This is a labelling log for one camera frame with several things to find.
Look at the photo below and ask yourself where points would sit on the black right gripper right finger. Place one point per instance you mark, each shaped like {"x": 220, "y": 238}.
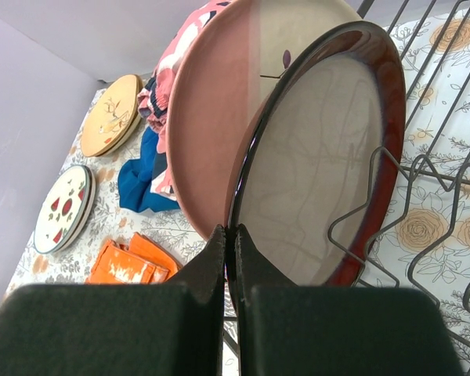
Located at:
{"x": 286, "y": 329}

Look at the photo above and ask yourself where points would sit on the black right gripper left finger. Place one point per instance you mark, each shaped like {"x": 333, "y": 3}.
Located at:
{"x": 174, "y": 328}

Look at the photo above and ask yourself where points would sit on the brown rimmed cream plate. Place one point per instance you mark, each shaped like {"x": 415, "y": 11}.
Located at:
{"x": 314, "y": 182}

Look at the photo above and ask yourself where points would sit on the white blue rimmed plate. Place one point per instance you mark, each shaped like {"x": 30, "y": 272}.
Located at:
{"x": 61, "y": 210}

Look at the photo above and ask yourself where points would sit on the yellow rimmed plate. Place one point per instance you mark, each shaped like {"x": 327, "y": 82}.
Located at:
{"x": 111, "y": 116}

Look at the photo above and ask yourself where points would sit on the tan bird pattern plate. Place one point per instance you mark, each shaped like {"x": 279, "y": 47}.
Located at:
{"x": 127, "y": 135}

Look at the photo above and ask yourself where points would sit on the pink plate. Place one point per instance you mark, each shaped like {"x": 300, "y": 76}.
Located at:
{"x": 225, "y": 78}

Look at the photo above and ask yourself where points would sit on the white blue striped plate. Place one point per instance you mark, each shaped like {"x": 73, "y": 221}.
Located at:
{"x": 88, "y": 190}

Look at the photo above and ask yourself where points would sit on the orange tie-dye folded shorts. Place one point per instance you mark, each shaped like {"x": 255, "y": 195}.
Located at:
{"x": 141, "y": 261}

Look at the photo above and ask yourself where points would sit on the blue cloth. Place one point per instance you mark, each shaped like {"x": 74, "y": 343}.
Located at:
{"x": 139, "y": 179}

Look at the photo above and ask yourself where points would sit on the floral table mat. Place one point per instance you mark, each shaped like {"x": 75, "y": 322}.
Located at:
{"x": 107, "y": 220}

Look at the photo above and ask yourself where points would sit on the black wire dish rack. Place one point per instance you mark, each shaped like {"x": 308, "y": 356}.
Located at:
{"x": 425, "y": 241}

